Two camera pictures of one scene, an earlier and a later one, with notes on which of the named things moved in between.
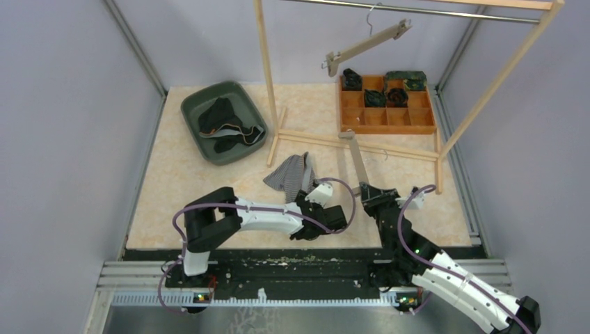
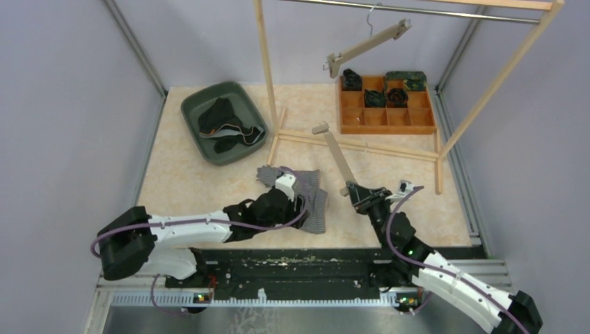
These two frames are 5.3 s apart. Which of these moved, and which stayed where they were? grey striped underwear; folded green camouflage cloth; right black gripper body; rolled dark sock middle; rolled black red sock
Moved: grey striped underwear
Stayed: rolled black red sock; rolled dark sock middle; folded green camouflage cloth; right black gripper body
